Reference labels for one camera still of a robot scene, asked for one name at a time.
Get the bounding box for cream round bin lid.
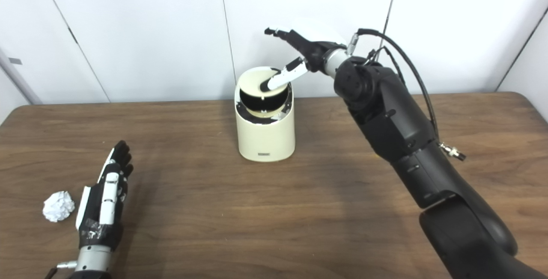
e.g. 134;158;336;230
239;68;288;99

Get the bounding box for white paper ball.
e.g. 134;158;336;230
42;191;75;223

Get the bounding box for cream-colored round bin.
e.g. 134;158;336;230
234;66;296;163

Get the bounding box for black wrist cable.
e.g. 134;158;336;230
45;261;77;279
348;28;466;161

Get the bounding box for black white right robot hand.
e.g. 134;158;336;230
259;20;348;92

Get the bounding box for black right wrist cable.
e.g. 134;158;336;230
348;28;466;161

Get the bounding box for gray wall corner trim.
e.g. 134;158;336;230
0;47;42;104

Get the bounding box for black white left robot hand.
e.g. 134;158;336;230
76;140;134;252

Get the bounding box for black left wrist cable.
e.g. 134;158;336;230
45;261;77;279

